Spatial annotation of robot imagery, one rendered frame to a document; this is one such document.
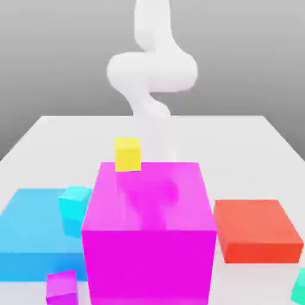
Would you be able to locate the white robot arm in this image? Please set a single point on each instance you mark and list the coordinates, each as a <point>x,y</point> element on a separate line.
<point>152,69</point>

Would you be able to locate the large orange box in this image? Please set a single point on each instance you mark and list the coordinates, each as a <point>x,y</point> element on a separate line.
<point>257,228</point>

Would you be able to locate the small teal cube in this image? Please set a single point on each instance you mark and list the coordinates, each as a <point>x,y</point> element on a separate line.
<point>299,289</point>

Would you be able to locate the large blue box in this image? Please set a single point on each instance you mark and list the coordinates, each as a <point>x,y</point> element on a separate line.
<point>31,233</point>

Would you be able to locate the large magenta box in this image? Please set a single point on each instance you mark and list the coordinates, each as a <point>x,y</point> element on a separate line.
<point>147,257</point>

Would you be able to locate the small yellow cube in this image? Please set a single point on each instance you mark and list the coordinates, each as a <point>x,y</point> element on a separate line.
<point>127,155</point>

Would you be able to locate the small cyan cube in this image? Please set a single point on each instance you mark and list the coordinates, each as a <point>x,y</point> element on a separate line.
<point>72,205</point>

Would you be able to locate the small purple cube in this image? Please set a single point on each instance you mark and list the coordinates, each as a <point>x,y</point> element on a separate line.
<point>62,287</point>

